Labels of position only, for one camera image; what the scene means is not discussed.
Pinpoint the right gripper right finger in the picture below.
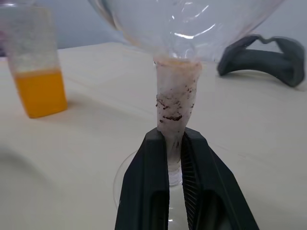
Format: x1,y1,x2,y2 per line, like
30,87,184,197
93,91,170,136
180,127,261,230

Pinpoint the grey curved pad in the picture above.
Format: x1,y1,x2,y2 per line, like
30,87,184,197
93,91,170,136
216,34,307,88

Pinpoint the orange juice bottle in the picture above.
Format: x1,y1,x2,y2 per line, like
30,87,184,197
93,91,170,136
0,0,69,119

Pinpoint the clear plastic wine glass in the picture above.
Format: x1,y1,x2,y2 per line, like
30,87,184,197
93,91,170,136
87,0,289,218

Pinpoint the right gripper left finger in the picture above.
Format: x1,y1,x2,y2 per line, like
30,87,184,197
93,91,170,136
114,127,170,230

